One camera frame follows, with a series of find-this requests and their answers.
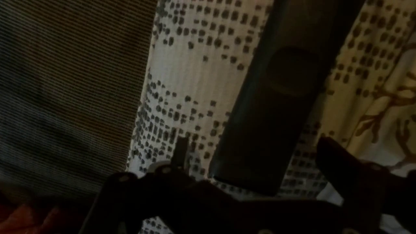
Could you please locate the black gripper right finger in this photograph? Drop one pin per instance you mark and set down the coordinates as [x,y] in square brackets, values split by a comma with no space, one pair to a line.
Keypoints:
[373,195]

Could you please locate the grey-green fabric couch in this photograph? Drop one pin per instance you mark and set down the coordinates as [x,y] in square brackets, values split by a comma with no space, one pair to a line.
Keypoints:
[66,86]

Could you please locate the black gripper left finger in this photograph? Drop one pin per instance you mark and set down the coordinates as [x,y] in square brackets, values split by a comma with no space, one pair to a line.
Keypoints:
[144,199]

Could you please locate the white text-print flat pillow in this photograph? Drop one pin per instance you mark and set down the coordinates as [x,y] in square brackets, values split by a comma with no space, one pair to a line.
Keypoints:
[196,78]

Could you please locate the white pillow with line print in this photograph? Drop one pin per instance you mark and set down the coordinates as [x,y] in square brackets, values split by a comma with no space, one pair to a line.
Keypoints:
[391,86]

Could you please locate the black remote control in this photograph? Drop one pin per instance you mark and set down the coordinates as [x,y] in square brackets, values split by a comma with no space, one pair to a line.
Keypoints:
[278,99]

